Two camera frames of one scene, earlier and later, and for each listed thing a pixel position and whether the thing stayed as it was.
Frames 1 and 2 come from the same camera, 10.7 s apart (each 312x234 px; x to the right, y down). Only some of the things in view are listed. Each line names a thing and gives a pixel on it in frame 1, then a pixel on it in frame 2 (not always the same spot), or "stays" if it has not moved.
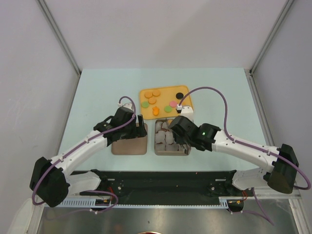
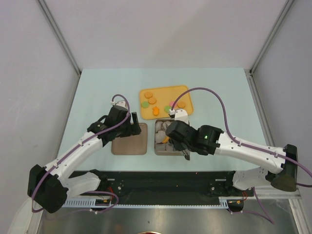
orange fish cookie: x=155 y=110 stays
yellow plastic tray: x=162 y=102 stays
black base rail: x=168 y=185 stays
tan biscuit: x=156 y=93 to x=165 y=140
